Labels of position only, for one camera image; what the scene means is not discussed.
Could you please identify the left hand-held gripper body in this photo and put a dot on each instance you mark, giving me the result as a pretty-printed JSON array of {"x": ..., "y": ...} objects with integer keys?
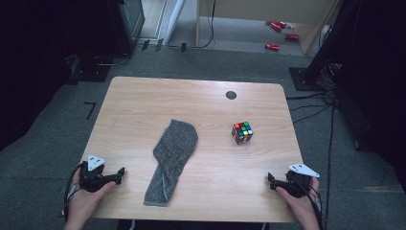
[{"x": 92, "y": 179}]

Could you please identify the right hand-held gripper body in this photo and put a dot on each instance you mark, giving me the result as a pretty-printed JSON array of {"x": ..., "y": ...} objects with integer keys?
[{"x": 298, "y": 185}]

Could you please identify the multicoloured puzzle cube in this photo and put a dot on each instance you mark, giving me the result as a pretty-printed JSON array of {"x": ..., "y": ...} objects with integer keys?
[{"x": 242, "y": 132}]

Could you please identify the grey fuzzy cloth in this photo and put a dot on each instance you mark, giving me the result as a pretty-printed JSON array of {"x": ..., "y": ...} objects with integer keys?
[{"x": 174, "y": 150}]

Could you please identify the person's left hand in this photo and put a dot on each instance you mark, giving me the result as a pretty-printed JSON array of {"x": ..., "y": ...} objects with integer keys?
[{"x": 83, "y": 204}]

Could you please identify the dark round table grommet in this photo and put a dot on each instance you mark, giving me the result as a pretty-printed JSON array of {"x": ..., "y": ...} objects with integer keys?
[{"x": 231, "y": 95}]

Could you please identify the black metal stand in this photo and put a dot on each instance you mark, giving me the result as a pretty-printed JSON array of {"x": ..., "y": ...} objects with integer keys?
[{"x": 298, "y": 78}]

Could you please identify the dark curtain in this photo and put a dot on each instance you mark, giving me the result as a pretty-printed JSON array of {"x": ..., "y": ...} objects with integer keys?
[
  {"x": 379, "y": 80},
  {"x": 38, "y": 64}
]

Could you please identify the black tape piece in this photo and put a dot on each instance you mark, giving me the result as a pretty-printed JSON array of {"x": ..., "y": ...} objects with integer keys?
[
  {"x": 183, "y": 47},
  {"x": 159, "y": 44},
  {"x": 145, "y": 44}
]

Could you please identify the red can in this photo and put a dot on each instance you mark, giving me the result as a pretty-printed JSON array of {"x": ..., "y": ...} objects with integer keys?
[
  {"x": 282, "y": 24},
  {"x": 272, "y": 47},
  {"x": 292, "y": 36},
  {"x": 276, "y": 27}
]

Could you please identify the black cabinet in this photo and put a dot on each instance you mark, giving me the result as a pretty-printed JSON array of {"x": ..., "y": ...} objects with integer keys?
[{"x": 123, "y": 25}]

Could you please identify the white panel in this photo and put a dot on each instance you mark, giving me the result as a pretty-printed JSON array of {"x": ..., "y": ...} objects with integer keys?
[{"x": 175, "y": 19}]

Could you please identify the black stand base plate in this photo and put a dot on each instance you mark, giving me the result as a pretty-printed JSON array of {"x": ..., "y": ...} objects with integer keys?
[{"x": 92, "y": 73}]

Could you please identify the light wooden desk frame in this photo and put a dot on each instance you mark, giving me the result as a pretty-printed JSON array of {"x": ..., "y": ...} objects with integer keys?
[{"x": 255, "y": 8}]

